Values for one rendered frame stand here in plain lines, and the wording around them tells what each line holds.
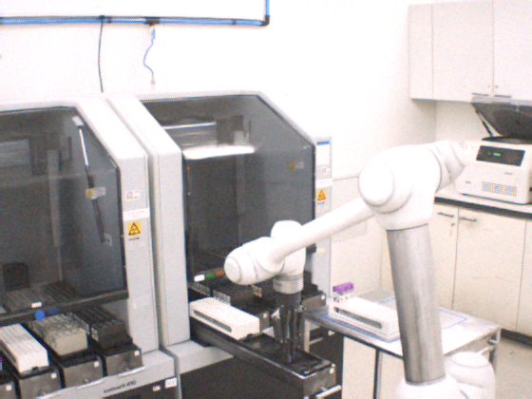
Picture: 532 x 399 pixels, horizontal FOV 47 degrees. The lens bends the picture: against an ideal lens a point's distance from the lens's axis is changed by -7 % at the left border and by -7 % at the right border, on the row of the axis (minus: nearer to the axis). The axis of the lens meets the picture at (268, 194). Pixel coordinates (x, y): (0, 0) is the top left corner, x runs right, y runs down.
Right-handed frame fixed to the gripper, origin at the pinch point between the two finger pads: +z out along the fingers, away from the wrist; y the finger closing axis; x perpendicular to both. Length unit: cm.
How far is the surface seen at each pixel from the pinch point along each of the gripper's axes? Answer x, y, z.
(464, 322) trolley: 23, -64, 2
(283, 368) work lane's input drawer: 3.2, 4.7, 3.7
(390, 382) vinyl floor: -66, -135, 84
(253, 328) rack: -22.2, -3.6, 0.2
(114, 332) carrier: -45, 38, -1
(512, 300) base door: -46, -231, 55
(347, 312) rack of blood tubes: -10.3, -37.4, -0.3
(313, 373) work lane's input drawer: 12.3, 0.8, 3.6
